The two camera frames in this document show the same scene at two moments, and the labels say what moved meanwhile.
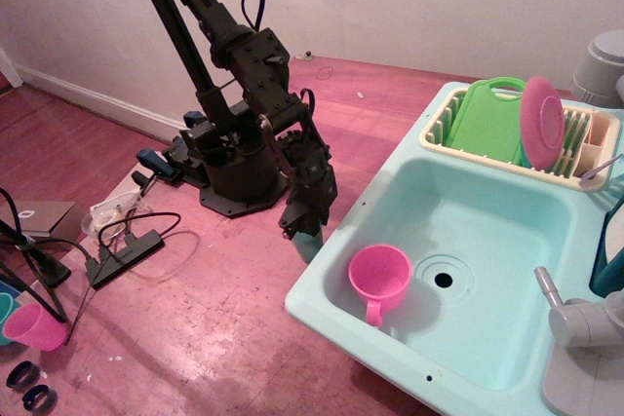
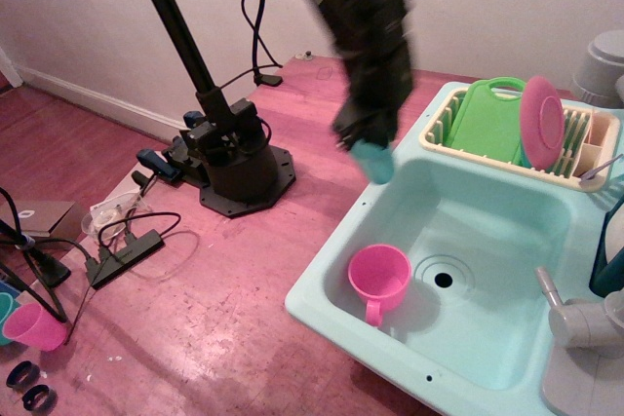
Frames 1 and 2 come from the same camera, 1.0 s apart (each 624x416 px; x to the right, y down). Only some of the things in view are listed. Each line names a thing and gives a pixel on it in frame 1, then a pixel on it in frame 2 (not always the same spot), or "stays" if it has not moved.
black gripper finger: x=292 y=222 → x=349 y=133
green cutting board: x=487 y=124 stays
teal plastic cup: x=307 y=245 → x=378 y=161
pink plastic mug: x=380 y=275 stays
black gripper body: x=314 y=184 → x=380 y=79
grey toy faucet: x=581 y=323 stays
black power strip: x=109 y=265 stays
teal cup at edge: x=8 y=305 stays
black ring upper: x=23 y=376 stays
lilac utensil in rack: x=590 y=174 stays
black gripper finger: x=309 y=223 → x=385 y=130
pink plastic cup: x=34 y=327 stays
